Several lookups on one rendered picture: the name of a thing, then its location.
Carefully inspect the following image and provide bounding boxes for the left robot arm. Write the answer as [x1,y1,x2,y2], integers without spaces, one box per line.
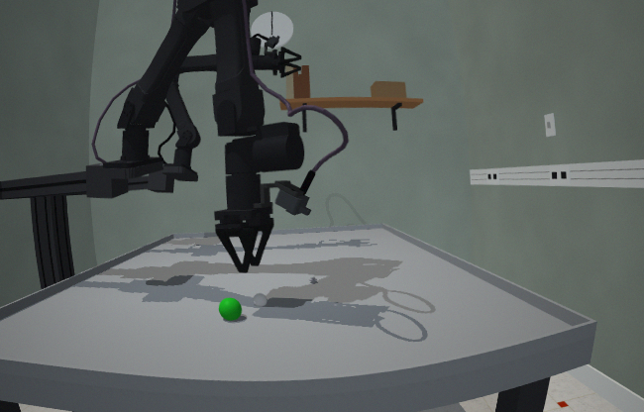
[163,37,262,174]

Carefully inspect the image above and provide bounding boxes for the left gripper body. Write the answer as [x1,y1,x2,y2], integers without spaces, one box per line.
[258,37,281,75]

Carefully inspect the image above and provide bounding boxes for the green ball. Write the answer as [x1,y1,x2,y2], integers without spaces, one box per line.
[219,298,242,321]

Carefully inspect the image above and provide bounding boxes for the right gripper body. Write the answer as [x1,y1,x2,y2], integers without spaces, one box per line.
[214,172,306,229]

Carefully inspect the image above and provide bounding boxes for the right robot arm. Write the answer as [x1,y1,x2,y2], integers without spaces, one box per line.
[103,0,304,175]

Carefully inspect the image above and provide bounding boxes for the grey table edge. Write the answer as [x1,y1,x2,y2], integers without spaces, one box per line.
[0,224,597,397]

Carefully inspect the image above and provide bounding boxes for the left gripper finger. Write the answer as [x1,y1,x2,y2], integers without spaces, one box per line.
[280,63,301,78]
[279,47,301,65]

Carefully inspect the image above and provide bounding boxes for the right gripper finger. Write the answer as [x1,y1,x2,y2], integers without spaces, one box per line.
[239,222,273,266]
[215,227,259,273]

